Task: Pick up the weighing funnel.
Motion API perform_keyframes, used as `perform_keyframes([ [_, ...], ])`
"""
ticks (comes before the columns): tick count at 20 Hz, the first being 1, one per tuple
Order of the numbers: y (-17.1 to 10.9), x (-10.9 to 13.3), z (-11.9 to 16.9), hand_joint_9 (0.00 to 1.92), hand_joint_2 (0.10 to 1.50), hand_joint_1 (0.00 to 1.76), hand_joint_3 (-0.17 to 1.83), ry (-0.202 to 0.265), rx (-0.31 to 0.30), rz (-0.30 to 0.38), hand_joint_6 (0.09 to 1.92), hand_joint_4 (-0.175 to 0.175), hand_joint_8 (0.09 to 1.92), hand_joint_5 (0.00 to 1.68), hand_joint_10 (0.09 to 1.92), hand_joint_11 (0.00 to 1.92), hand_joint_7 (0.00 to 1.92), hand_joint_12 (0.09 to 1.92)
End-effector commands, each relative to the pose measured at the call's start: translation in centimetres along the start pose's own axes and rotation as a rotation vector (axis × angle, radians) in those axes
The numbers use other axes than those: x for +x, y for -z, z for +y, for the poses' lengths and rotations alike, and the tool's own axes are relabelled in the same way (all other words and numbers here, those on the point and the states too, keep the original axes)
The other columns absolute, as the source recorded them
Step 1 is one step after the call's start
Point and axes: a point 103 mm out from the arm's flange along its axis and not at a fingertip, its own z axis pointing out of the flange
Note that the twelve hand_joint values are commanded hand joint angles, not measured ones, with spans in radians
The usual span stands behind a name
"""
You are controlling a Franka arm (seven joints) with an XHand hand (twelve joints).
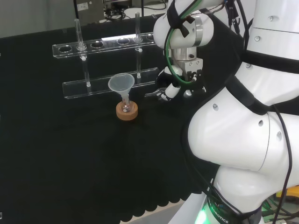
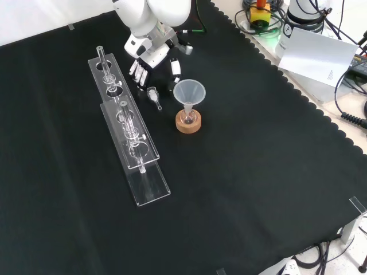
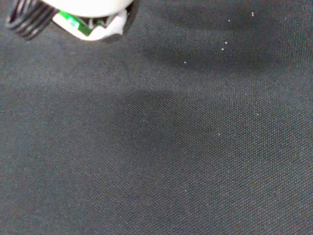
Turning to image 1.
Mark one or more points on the clear round-bottom flask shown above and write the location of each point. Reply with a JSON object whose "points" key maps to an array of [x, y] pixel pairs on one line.
{"points": [[127, 108]]}

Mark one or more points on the clear glass weighing funnel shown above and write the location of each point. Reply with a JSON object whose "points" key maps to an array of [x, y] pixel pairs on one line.
{"points": [[151, 95]]}

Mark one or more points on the yellow stop button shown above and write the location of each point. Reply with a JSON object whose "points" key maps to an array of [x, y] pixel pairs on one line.
{"points": [[294, 191]]}

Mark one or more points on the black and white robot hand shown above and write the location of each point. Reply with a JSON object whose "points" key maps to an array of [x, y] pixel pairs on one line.
{"points": [[170, 92]]}

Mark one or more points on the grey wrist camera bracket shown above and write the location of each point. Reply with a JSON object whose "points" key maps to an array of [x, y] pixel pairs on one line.
{"points": [[189, 64]]}

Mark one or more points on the grey metal cabinet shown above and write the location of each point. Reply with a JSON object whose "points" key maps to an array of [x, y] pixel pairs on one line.
{"points": [[90, 11]]}

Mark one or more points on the clear test tube rack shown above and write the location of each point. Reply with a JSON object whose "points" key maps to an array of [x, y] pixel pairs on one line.
{"points": [[102, 84]]}

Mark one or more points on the black bench cloth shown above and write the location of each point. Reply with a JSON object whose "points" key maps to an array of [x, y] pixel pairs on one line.
{"points": [[70, 151]]}

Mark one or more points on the translucent plastic funnel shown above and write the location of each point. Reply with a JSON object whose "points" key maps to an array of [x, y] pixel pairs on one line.
{"points": [[121, 81]]}

